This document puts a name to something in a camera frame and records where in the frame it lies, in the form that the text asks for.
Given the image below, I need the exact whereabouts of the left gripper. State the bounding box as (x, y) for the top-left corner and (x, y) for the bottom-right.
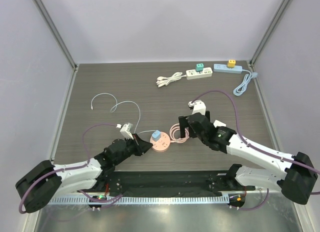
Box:
(114, 133), (153, 165)

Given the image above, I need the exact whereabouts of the blue USB charger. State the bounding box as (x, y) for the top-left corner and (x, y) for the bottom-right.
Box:
(151, 130), (162, 142)

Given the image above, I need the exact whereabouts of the pink round socket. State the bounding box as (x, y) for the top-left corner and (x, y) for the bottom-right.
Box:
(150, 123), (190, 153)

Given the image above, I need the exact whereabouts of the white cube adapter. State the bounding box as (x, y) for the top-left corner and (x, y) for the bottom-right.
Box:
(213, 120), (227, 128)

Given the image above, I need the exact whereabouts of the white power strip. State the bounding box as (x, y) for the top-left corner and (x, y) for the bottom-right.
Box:
(156, 67), (213, 88)

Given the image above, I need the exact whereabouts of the teal plug adapter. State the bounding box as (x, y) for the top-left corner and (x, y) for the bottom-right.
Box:
(195, 63), (204, 72)

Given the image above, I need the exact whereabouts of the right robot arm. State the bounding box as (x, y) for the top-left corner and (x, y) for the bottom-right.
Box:
(178, 112), (319, 205)

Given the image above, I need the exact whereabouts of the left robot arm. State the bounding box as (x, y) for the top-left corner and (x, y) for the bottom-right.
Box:
(15, 134), (153, 214)

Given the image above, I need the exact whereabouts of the yellow plug adapter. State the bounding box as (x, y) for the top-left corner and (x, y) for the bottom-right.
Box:
(227, 59), (236, 68)

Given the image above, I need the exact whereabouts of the blue power strip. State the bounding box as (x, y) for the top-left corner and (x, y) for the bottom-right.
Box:
(213, 64), (258, 96)

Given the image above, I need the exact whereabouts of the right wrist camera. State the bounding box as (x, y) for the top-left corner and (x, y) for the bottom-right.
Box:
(188, 100), (207, 115)

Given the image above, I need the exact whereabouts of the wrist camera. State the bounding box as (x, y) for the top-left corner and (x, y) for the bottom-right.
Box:
(188, 100), (207, 115)
(116, 123), (134, 139)

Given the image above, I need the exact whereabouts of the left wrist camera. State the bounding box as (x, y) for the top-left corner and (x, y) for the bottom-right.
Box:
(116, 123), (134, 139)

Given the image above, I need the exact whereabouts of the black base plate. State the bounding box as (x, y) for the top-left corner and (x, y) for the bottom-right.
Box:
(76, 170), (256, 193)

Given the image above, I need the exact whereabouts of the perforated cable duct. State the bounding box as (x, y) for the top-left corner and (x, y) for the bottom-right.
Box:
(48, 194), (230, 206)

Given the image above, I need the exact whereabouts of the aluminium front rail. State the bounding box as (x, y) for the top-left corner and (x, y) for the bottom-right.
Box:
(30, 172), (305, 196)

